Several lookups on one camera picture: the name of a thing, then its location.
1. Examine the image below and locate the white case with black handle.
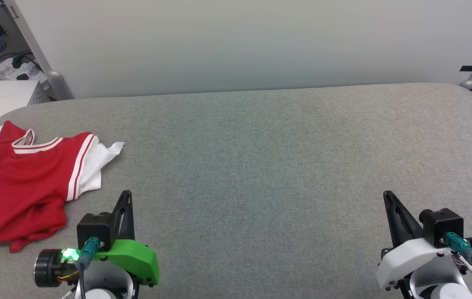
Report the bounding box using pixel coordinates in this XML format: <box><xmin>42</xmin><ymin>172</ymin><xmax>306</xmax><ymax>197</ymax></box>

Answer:
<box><xmin>0</xmin><ymin>80</ymin><xmax>50</xmax><ymax>130</ymax></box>

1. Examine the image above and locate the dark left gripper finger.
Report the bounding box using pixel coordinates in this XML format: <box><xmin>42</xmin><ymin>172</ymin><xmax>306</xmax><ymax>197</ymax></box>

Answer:
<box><xmin>121</xmin><ymin>190</ymin><xmax>133</xmax><ymax>240</ymax></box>
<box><xmin>111</xmin><ymin>190</ymin><xmax>128</xmax><ymax>241</ymax></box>

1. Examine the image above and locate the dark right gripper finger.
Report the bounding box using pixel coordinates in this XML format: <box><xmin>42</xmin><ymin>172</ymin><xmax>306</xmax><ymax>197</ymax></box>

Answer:
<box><xmin>383</xmin><ymin>191</ymin><xmax>405</xmax><ymax>248</ymax></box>
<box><xmin>390</xmin><ymin>192</ymin><xmax>423</xmax><ymax>245</ymax></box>

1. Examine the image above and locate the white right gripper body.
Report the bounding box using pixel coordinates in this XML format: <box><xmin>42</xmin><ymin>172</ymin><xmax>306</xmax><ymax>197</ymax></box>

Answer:
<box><xmin>376</xmin><ymin>236</ymin><xmax>472</xmax><ymax>290</ymax></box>

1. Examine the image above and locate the red and white shirt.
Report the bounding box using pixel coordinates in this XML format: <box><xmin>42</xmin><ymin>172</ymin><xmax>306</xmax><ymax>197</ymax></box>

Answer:
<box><xmin>0</xmin><ymin>120</ymin><xmax>125</xmax><ymax>253</ymax></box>

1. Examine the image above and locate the white partition panel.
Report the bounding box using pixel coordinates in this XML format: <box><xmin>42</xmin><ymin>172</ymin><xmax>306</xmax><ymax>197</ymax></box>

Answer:
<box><xmin>14</xmin><ymin>0</ymin><xmax>472</xmax><ymax>100</ymax></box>

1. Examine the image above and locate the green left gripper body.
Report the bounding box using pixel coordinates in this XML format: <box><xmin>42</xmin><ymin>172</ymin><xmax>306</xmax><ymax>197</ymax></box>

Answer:
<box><xmin>34</xmin><ymin>239</ymin><xmax>160</xmax><ymax>288</ymax></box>

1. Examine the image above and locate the white power strip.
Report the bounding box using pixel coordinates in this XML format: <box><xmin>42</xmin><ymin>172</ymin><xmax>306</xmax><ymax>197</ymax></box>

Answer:
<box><xmin>0</xmin><ymin>57</ymin><xmax>48</xmax><ymax>82</ymax></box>

